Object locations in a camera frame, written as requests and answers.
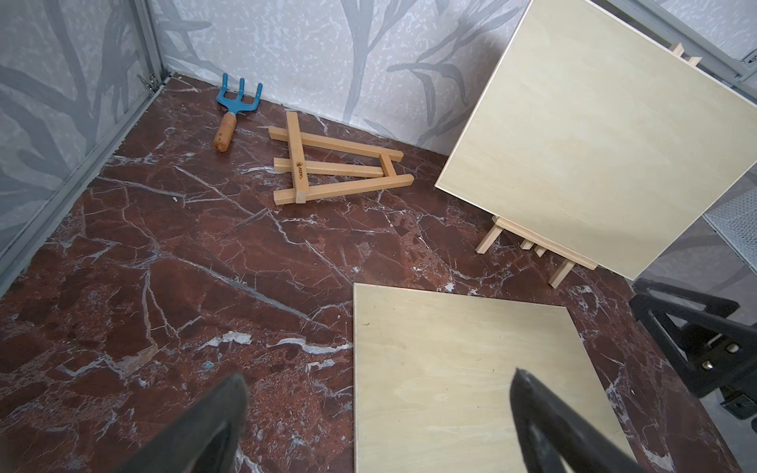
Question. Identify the plywood board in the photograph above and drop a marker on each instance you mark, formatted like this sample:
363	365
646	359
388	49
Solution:
433	374
593	137

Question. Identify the blue garden hand rake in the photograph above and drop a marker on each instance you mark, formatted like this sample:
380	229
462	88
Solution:
224	135

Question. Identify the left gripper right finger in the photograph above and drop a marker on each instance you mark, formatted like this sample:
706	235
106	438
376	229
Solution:
553	436

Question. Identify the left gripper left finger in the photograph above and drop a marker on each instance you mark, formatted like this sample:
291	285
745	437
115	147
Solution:
203	439

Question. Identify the white wire mesh basket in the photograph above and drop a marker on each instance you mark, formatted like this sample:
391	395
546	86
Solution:
735	222

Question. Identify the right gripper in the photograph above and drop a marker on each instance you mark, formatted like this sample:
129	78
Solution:
706	348

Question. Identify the wooden easel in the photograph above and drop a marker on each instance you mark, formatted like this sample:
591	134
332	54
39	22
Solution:
539	244
314	180

